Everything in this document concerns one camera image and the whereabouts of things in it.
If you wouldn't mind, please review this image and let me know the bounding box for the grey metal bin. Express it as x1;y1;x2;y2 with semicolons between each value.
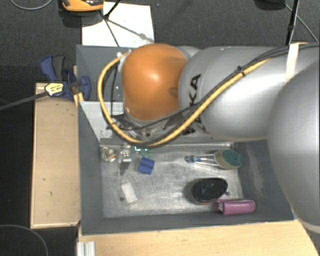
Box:
75;44;295;235

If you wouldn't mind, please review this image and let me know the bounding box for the pale wood flat board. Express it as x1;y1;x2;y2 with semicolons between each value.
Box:
29;82;82;230

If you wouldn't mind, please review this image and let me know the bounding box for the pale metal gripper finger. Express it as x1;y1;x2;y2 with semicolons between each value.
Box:
117;149;133;177
120;176;140;205

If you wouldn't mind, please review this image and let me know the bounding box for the black oval object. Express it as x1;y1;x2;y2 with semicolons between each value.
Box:
190;177;229;203

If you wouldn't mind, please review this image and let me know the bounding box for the white and orange small toy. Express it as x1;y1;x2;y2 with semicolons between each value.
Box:
100;145;118;164

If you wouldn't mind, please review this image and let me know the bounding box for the clear-handled teal scrub brush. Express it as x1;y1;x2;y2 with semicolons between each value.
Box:
184;149;245;171

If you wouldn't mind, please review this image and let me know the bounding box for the blue small block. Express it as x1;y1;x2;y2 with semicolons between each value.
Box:
137;156;156;175

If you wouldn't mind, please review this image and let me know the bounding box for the purple rectangular case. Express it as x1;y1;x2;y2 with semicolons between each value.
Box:
215;198;257;216

